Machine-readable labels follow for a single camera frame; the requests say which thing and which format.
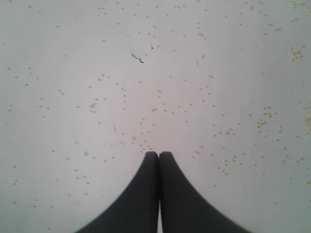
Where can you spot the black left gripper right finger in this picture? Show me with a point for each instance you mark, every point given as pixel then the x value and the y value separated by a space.
pixel 183 209

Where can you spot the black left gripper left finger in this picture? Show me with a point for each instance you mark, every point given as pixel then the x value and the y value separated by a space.
pixel 136 209

